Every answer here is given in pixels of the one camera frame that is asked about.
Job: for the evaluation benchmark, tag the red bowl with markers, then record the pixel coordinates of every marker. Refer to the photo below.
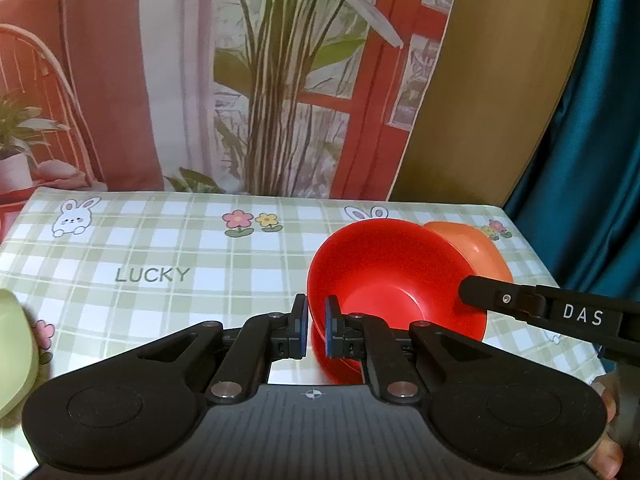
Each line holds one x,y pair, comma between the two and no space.
390,270

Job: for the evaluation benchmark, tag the printed plant backdrop cloth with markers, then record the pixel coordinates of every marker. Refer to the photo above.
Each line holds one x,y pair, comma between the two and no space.
150,85

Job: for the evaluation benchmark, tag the green checked tablecloth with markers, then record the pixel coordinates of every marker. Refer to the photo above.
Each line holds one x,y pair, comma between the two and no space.
150,240

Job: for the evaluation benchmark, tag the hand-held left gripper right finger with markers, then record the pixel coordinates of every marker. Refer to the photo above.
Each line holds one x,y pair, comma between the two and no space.
330,327

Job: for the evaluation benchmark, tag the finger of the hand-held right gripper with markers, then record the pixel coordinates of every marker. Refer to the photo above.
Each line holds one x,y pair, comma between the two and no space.
495,297

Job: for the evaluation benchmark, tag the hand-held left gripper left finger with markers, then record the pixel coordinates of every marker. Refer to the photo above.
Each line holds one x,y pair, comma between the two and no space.
300,329

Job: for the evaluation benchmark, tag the light green bowl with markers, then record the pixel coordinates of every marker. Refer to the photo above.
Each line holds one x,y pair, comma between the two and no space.
17,350

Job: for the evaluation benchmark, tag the person's right hand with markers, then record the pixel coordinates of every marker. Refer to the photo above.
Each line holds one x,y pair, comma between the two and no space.
611,450

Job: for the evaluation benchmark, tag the orange bowl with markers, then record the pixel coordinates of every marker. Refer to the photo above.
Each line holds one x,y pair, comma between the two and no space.
481,250

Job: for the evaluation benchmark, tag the teal curtain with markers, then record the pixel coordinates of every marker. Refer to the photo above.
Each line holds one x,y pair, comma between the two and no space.
590,135

